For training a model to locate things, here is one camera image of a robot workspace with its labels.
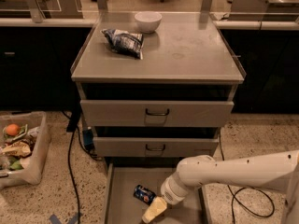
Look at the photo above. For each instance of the clear plastic bin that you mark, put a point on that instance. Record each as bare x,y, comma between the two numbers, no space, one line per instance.
34,131

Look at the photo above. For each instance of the yellow snack bag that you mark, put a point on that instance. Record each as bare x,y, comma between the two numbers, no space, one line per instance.
18,149

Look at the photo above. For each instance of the blue chip bag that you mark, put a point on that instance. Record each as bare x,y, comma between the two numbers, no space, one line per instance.
124,42

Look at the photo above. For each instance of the grey bottom drawer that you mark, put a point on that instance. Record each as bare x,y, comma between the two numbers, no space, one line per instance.
122,207

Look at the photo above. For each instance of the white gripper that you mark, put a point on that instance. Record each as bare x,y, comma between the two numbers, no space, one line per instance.
169,191

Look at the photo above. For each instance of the grey top drawer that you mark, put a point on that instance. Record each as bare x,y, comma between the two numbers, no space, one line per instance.
128,113

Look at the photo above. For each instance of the orange fruit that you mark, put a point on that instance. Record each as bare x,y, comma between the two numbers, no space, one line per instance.
12,129

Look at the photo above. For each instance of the blue pepsi can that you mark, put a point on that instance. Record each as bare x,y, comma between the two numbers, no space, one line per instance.
144,195

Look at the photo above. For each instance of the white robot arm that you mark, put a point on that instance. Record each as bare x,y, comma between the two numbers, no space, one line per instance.
273,172

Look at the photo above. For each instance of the green snack item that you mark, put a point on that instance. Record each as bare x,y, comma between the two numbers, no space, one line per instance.
16,165

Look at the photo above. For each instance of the white ceramic bowl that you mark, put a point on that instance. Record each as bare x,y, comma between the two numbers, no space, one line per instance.
148,21

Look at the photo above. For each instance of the blue power adapter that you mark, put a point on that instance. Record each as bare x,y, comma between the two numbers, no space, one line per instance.
88,139

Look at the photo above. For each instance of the grey drawer cabinet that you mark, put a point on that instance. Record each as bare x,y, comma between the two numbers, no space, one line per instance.
185,59

